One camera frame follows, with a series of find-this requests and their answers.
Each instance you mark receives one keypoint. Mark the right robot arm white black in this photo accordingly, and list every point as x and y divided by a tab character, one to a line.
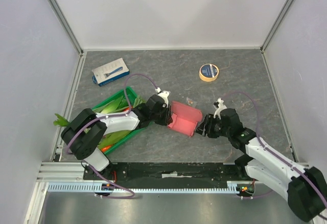
304	189

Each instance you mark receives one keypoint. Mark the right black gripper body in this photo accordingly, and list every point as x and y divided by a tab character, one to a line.
208	125

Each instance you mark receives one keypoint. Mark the pink paper box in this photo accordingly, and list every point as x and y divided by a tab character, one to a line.
184	118

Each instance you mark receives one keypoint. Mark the small clear plastic bag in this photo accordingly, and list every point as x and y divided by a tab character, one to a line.
191	102

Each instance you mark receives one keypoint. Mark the blue white razor box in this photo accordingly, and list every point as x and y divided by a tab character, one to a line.
110	72

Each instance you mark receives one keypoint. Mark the green leafy toy vegetable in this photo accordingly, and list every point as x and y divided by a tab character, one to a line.
61	121

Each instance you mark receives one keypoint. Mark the green toy leek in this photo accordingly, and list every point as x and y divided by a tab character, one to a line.
117	105

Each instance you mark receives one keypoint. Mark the green bean bundle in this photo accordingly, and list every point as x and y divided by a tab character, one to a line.
138	100

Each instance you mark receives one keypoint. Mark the masking tape roll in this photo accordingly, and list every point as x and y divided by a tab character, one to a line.
208	72

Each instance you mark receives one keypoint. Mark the green plastic basket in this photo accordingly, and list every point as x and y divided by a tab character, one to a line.
110	141

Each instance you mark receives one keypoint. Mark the grey slotted cable duct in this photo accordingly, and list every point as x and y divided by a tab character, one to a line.
90	187

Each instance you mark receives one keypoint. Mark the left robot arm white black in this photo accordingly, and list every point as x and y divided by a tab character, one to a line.
135	119

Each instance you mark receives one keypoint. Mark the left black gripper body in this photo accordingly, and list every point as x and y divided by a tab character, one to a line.
162	117

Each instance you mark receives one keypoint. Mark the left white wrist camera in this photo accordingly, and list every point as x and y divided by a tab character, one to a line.
163	94

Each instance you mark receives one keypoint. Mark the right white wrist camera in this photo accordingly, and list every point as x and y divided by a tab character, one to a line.
220	106

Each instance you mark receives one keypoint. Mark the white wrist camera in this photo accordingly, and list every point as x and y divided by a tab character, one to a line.
163	94
220	106

